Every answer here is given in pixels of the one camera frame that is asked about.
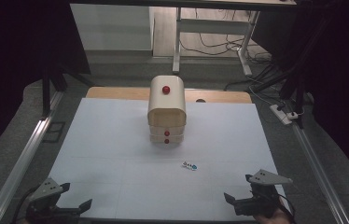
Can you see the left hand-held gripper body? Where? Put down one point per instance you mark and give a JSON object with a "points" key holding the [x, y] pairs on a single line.
{"points": [[43, 196]]}

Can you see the white power strip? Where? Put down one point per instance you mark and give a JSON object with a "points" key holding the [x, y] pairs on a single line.
{"points": [[283, 114]]}

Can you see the black curtain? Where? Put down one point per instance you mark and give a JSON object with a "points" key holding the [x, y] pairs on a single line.
{"points": [[340, 77], [17, 62]]}

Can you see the white metal desk frame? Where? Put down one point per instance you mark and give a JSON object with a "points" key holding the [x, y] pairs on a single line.
{"points": [[213, 26]]}

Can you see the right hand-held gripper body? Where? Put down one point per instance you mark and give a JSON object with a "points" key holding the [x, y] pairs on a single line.
{"points": [[264, 194]]}

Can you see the person's right hand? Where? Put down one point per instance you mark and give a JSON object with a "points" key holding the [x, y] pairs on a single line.
{"points": [[273, 217]]}

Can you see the white table mat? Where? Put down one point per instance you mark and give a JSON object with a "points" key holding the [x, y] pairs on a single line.
{"points": [[116, 161]]}

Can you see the small white blue-printed packet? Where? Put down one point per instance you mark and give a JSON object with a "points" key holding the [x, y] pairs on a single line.
{"points": [[189, 165]]}

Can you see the black tripod stand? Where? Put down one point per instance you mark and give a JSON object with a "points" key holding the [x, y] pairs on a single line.
{"points": [[297, 71]]}

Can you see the cream wooden mini drawer cabinet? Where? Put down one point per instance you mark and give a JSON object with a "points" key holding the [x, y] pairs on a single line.
{"points": [[166, 105]]}

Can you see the black metal stand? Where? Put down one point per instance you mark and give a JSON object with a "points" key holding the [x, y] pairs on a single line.
{"points": [[49, 81]]}

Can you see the aluminium rail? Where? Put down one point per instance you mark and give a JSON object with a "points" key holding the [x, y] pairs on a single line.
{"points": [[23, 155], [318, 174]]}

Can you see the white panel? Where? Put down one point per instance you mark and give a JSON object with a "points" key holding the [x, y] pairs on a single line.
{"points": [[110, 26]]}

